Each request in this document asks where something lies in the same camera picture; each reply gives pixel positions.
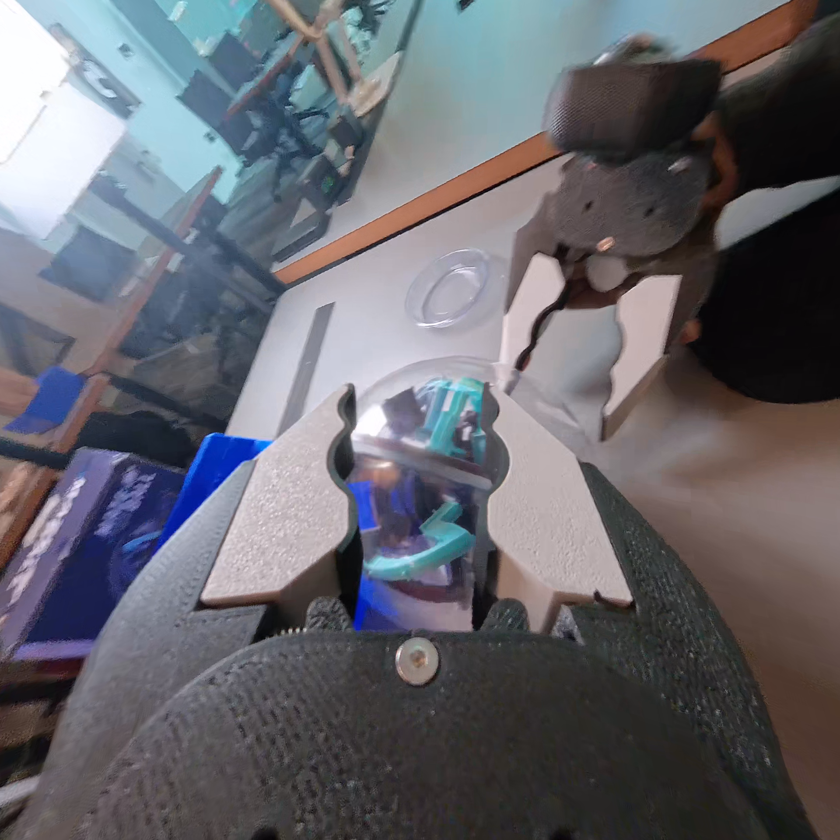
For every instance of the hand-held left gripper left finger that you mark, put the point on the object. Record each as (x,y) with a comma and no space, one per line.
(282,525)

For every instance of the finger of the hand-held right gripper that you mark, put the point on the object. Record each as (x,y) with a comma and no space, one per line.
(646,328)
(535,282)

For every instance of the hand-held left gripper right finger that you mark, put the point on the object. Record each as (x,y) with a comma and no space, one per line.
(551,525)

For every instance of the clear maze ball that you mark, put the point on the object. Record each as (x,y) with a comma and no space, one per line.
(420,472)

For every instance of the person's right forearm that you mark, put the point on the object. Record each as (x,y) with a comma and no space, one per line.
(787,98)

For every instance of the person's right hand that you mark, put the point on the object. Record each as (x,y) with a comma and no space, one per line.
(720,164)

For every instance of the clear plastic dish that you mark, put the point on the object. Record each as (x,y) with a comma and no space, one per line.
(453,289)

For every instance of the blue plastic bin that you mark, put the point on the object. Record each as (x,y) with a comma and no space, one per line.
(210,479)

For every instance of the dark blue cardboard box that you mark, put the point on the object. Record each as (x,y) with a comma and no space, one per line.
(79,544)

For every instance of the small blue block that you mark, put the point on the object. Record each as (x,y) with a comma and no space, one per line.
(49,400)

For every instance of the wooden stand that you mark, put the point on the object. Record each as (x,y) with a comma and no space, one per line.
(328,39)

